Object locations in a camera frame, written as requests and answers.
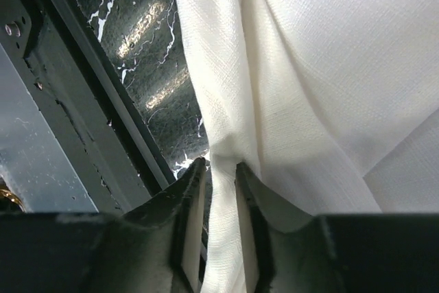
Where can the white cloth napkin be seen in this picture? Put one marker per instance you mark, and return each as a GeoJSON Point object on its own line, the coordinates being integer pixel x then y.
{"type": "Point", "coordinates": [332, 103]}

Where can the aluminium frame rail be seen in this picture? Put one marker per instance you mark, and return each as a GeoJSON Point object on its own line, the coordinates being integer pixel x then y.
{"type": "Point", "coordinates": [33, 163]}

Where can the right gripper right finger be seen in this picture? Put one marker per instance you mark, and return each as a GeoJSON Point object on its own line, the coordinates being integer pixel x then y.
{"type": "Point", "coordinates": [287, 250]}

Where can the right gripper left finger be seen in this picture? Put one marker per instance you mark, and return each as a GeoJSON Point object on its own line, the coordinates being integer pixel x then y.
{"type": "Point", "coordinates": [155, 247]}

